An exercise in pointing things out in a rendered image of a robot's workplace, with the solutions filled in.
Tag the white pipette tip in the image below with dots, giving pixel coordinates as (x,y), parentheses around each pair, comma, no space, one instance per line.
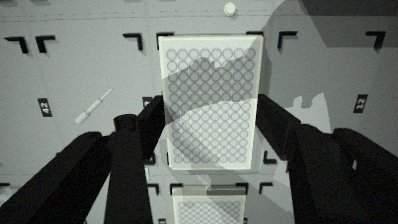
(82,117)

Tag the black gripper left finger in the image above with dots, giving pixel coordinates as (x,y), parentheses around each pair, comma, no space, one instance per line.
(65,189)

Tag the grey rectangular deck plate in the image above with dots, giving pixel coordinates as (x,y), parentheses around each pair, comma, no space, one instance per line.
(379,121)

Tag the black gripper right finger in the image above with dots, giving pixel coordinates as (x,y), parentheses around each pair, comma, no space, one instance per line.
(319,186)

